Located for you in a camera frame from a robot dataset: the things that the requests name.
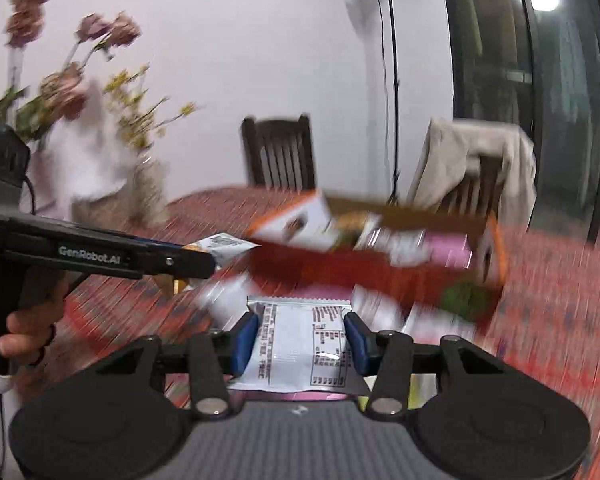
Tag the white printed snack wrapper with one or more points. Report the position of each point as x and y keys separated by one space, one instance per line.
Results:
x=300 y=345

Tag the black framed glass door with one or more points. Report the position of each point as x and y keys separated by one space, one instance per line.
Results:
x=555 y=110

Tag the small white orange snack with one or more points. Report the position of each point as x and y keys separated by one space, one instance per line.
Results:
x=227 y=245

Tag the person's left hand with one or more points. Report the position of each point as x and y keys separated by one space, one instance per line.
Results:
x=35 y=330

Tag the dark wooden chair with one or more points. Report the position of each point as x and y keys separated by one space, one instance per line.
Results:
x=480 y=185
x=280 y=155

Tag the pink dried flowers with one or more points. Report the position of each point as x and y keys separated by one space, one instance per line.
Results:
x=27 y=20

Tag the red cardboard box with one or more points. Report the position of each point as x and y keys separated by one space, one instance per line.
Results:
x=300 y=270

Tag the yellow flower sprigs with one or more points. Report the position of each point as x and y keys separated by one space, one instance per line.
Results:
x=135 y=120

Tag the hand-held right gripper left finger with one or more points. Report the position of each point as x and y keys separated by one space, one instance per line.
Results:
x=245 y=345

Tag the small floral vase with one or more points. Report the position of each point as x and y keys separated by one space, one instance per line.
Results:
x=150 y=190

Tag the patterned red tablecloth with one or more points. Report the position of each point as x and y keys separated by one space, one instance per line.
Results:
x=555 y=310

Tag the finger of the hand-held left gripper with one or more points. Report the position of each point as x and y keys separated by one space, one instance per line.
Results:
x=190 y=262

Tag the pile of snack packets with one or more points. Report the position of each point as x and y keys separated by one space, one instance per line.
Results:
x=445 y=252

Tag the black floor lamp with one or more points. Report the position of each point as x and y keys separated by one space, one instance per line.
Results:
x=394 y=60

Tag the beige jacket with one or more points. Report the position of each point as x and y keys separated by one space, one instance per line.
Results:
x=445 y=160

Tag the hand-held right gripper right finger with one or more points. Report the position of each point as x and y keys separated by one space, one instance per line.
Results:
x=357 y=342

